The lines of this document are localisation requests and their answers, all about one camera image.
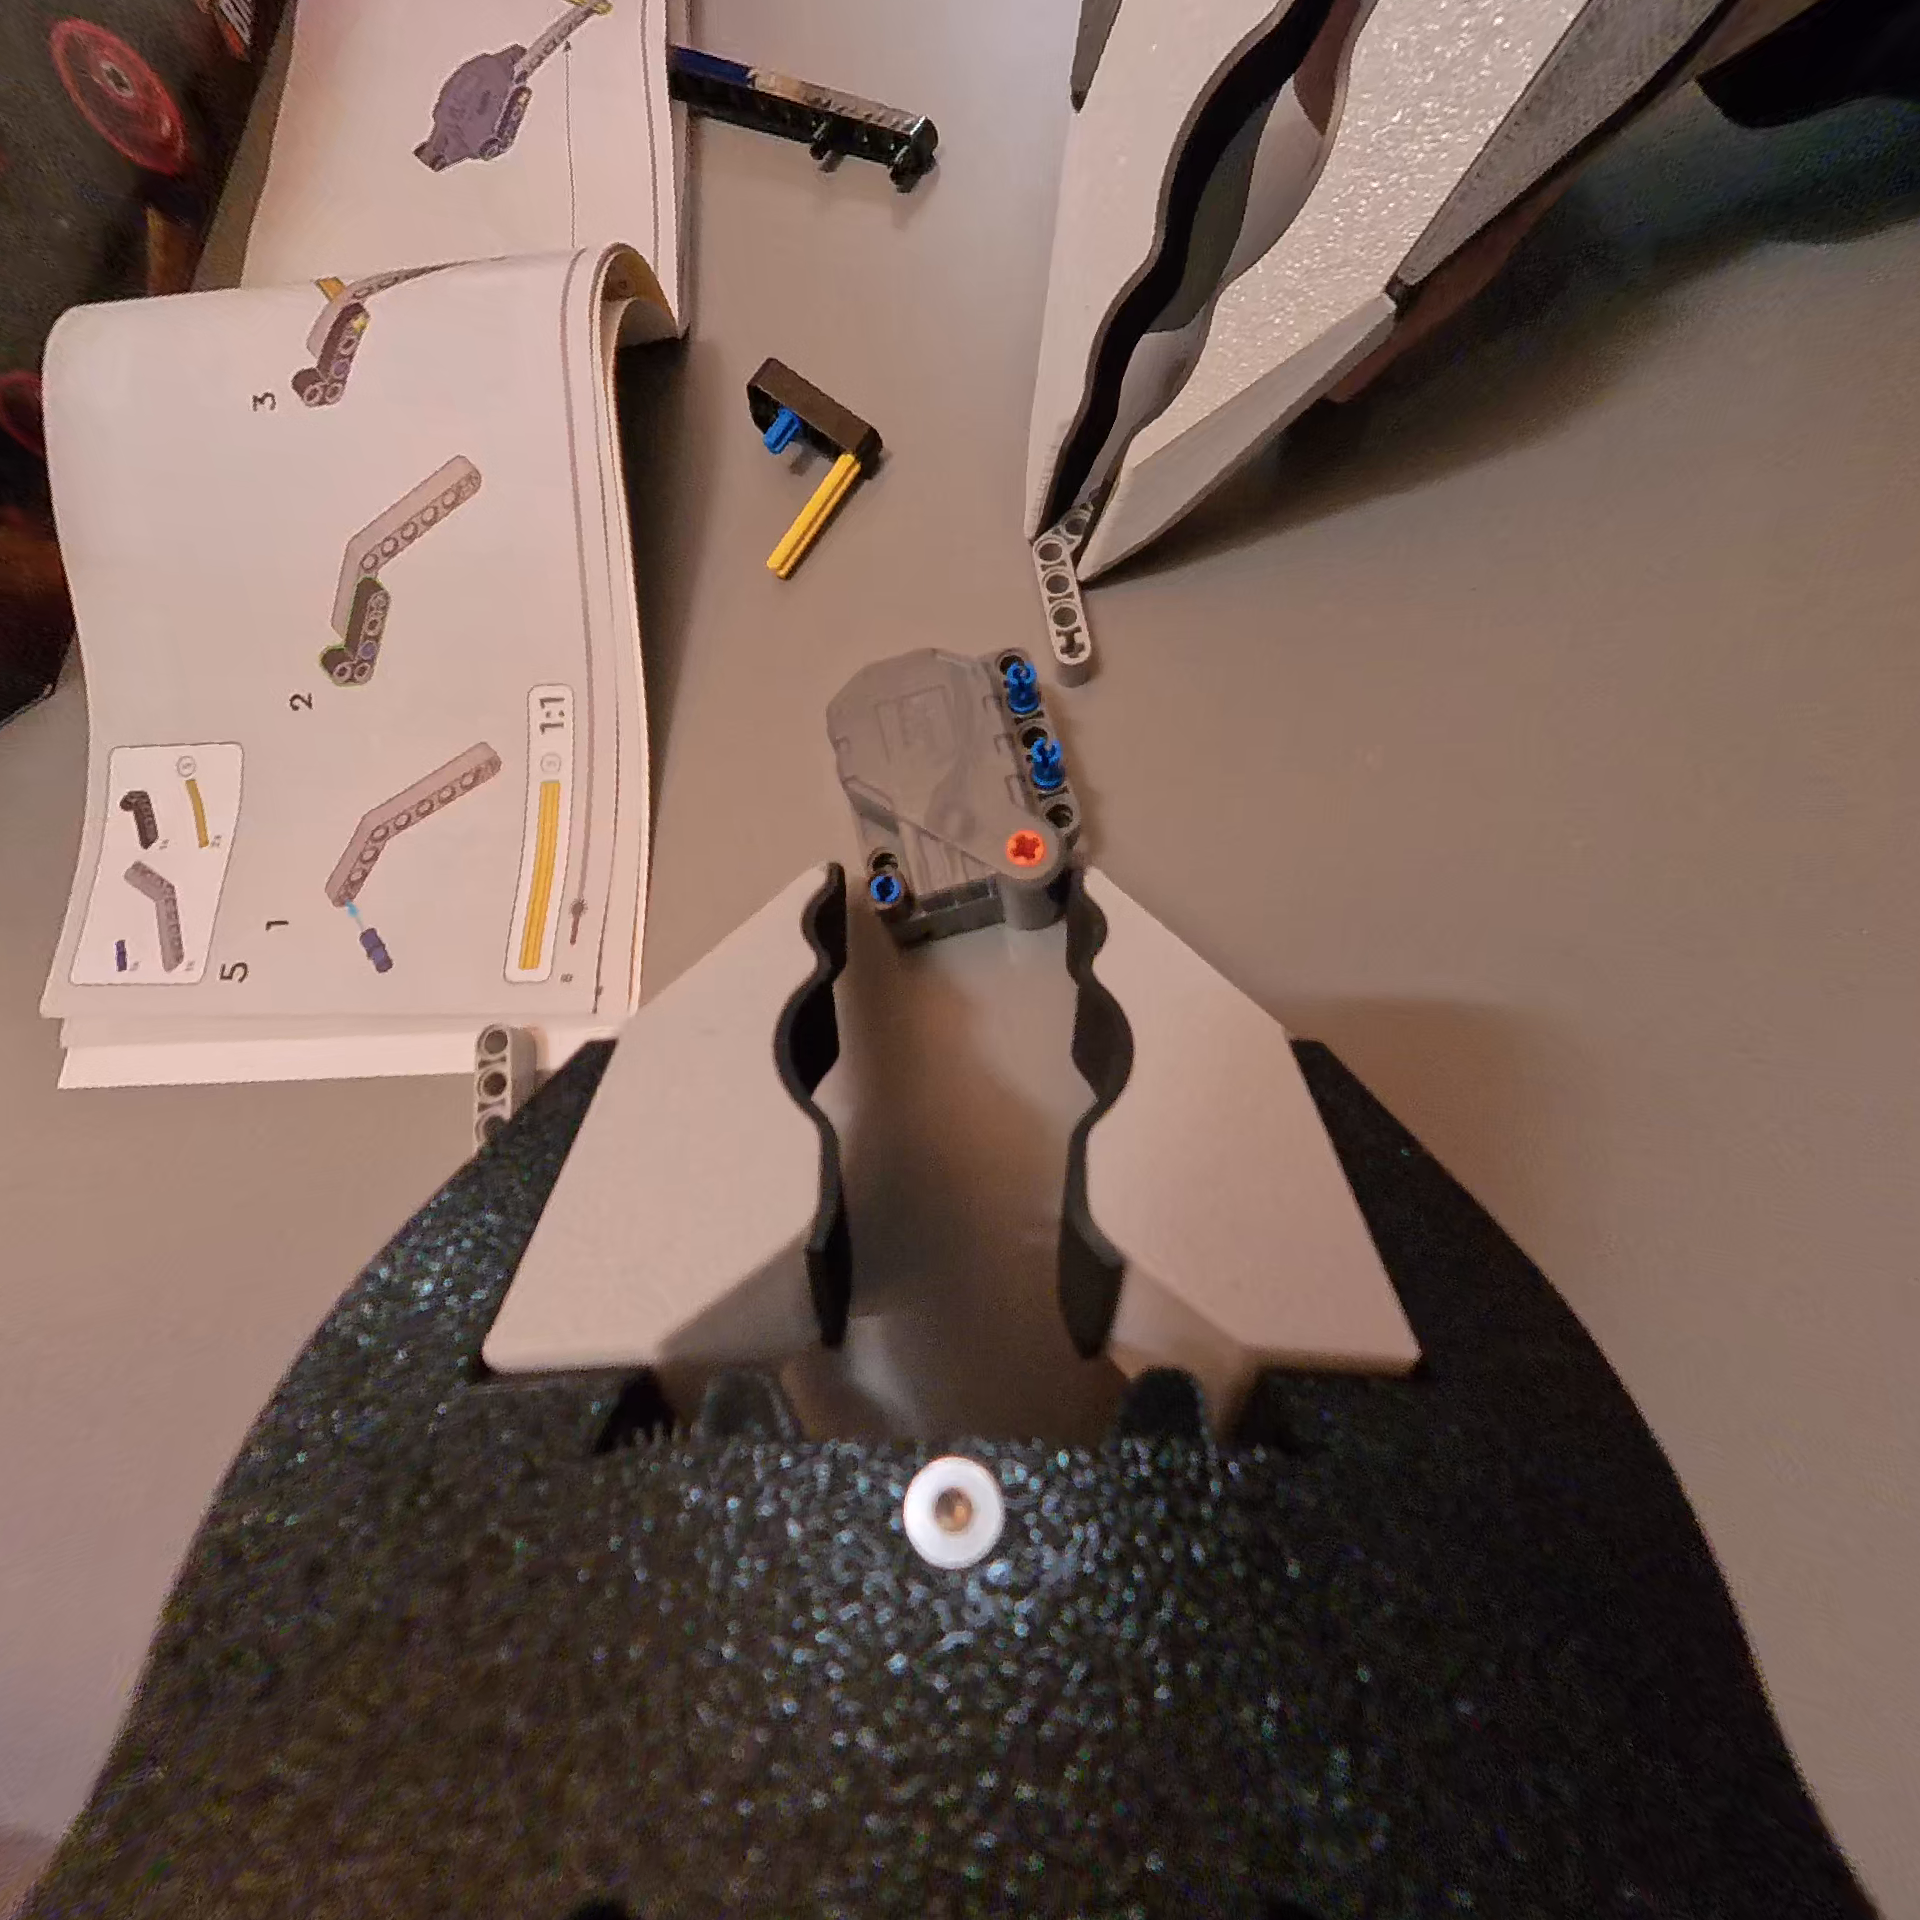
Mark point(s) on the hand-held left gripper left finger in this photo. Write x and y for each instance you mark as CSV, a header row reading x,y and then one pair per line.
x,y
660,1200

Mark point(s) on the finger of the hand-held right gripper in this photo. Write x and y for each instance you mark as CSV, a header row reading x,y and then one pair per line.
x,y
1116,181
1423,135

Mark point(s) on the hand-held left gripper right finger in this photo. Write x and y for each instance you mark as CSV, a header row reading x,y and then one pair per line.
x,y
1262,1200

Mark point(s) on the long black toy beam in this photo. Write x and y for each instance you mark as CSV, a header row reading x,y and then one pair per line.
x,y
809,107

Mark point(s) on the dark grey toy motor block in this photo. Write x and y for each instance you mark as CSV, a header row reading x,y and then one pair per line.
x,y
916,749

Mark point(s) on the person's right hand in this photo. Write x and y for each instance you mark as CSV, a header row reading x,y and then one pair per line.
x,y
1483,256

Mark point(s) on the short black toy beam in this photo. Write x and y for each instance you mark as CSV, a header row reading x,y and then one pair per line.
x,y
817,403

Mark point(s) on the yellow toy axle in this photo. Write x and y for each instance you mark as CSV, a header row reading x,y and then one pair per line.
x,y
817,516

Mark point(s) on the white instruction booklet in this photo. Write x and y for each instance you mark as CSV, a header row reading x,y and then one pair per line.
x,y
450,673

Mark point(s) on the dark toy set box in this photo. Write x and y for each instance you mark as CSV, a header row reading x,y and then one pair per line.
x,y
104,119

